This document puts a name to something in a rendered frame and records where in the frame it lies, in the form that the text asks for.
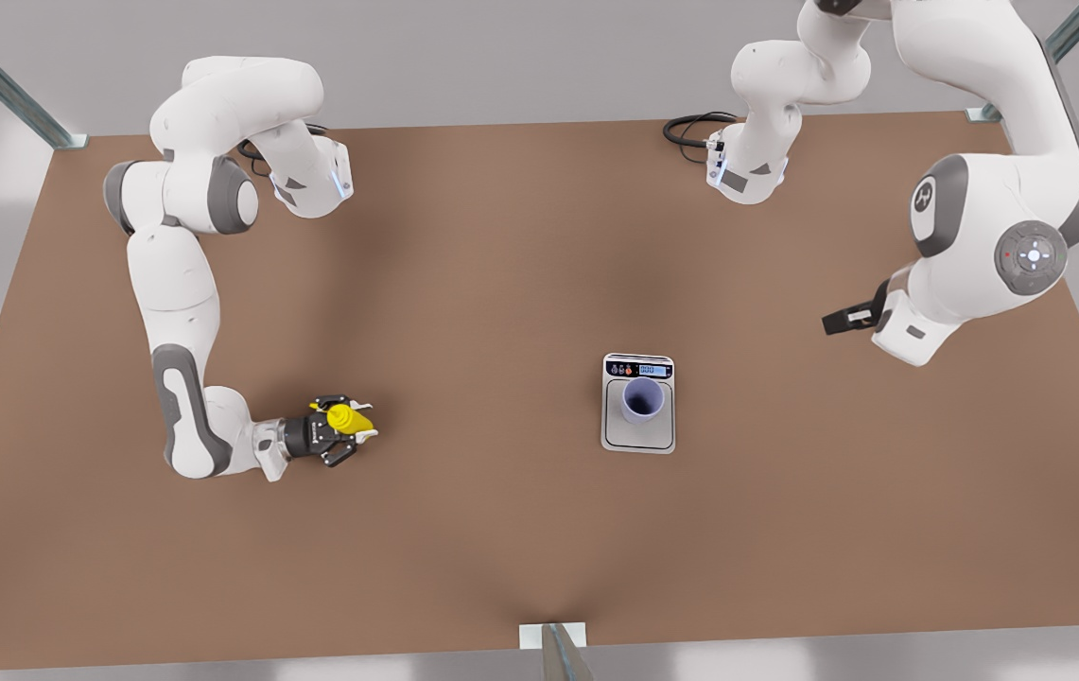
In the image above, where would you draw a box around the silver frame post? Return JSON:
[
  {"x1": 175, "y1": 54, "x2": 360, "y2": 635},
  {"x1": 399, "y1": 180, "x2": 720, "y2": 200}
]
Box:
[
  {"x1": 966, "y1": 0, "x2": 1079, "y2": 125},
  {"x1": 519, "y1": 621, "x2": 598, "y2": 681},
  {"x1": 0, "y1": 8, "x2": 88, "y2": 151}
]

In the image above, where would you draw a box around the yellow sauce bottle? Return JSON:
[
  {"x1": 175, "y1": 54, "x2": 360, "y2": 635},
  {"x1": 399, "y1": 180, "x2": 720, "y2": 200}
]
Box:
[{"x1": 310, "y1": 402, "x2": 375, "y2": 437}]

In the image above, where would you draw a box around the grey digital kitchen scale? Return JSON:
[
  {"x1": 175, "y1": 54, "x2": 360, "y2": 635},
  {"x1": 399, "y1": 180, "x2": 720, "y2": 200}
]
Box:
[{"x1": 600, "y1": 353, "x2": 678, "y2": 456}]

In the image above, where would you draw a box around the blue-grey cup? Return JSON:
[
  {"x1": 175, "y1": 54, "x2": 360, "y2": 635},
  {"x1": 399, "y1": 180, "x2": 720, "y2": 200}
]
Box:
[{"x1": 620, "y1": 376, "x2": 667, "y2": 426}]

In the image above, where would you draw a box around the black cable loop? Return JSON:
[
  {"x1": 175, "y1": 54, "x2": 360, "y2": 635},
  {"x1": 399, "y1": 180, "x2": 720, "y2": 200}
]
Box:
[
  {"x1": 663, "y1": 112, "x2": 741, "y2": 167},
  {"x1": 237, "y1": 123, "x2": 329, "y2": 178}
]

